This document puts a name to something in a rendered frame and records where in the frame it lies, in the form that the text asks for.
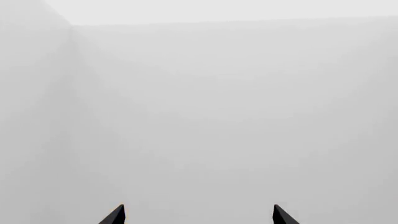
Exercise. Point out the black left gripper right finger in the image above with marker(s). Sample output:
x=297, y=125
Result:
x=282, y=217

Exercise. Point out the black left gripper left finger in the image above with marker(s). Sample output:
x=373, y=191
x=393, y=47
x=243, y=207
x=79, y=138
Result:
x=115, y=217

